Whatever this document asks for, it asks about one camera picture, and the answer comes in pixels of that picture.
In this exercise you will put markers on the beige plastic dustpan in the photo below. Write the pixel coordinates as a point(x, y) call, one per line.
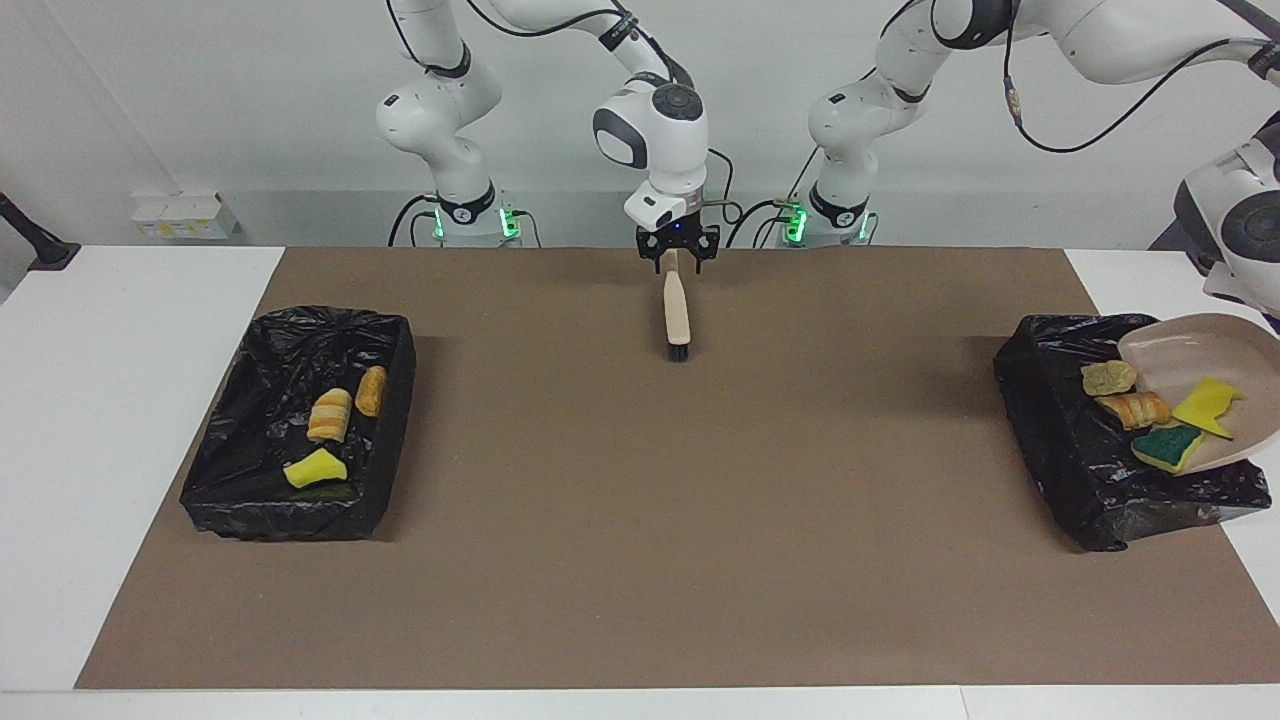
point(1210, 350)

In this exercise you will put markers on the beige hand brush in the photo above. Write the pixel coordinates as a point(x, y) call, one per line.
point(677, 310)

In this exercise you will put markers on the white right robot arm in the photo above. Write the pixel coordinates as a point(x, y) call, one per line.
point(660, 130)

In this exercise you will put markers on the brown table mat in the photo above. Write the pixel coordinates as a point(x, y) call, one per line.
point(640, 620)

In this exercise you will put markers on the brown bread roll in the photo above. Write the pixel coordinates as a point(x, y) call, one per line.
point(372, 390)

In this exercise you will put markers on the green and yellow sponge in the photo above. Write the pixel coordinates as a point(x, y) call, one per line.
point(1168, 447)

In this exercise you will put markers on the pale crumbly bread piece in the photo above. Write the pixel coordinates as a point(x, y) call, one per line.
point(1108, 377)

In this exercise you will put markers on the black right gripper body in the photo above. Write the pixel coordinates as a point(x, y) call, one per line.
point(680, 238)

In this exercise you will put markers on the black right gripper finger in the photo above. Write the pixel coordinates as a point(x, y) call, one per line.
point(703, 257)
point(653, 260)

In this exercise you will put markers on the black bag lined bin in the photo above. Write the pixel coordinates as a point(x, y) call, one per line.
point(1080, 470)
point(250, 400)

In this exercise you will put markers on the black stand foot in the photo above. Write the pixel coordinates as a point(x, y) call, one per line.
point(40, 245)

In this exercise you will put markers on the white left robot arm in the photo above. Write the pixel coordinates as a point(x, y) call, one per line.
point(1100, 40)

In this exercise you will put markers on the yellow sponge piece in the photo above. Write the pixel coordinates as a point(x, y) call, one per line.
point(315, 468)
point(1205, 405)

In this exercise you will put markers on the striped croissant piece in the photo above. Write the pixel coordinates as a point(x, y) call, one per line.
point(1135, 408)
point(330, 415)

